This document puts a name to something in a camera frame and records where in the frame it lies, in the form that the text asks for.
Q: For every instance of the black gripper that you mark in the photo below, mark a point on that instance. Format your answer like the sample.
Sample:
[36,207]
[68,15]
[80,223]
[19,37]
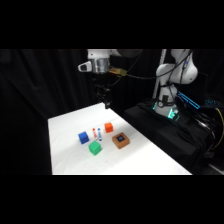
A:
[101,87]

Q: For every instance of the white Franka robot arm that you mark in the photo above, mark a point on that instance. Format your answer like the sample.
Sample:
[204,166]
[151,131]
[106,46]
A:
[175,71]

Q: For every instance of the orange cube block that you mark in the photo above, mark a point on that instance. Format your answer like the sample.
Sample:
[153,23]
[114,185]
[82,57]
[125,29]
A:
[108,127]

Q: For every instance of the brown block with blue inset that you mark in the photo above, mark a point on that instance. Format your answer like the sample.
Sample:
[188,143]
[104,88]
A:
[121,140]

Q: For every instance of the blue cube block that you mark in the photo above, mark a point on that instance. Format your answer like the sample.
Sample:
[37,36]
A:
[83,137]

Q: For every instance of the green cube block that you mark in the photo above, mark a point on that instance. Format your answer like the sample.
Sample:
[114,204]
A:
[95,148]

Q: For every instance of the blue and white marker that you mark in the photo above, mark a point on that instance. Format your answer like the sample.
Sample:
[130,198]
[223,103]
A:
[99,134]

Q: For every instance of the red and white marker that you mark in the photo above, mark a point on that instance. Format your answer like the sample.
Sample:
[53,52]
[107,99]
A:
[94,132]

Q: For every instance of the black curtain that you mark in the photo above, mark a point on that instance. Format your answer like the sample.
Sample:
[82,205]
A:
[36,93]

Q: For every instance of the black draped robot stand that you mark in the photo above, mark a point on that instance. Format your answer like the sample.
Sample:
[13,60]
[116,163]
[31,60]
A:
[173,136]

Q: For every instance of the blue glowing light strip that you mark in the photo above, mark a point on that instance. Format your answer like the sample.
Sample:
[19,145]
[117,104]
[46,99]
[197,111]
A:
[189,100]

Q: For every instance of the tan wrist camera box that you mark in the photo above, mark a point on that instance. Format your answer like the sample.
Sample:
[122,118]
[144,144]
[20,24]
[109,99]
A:
[117,71]

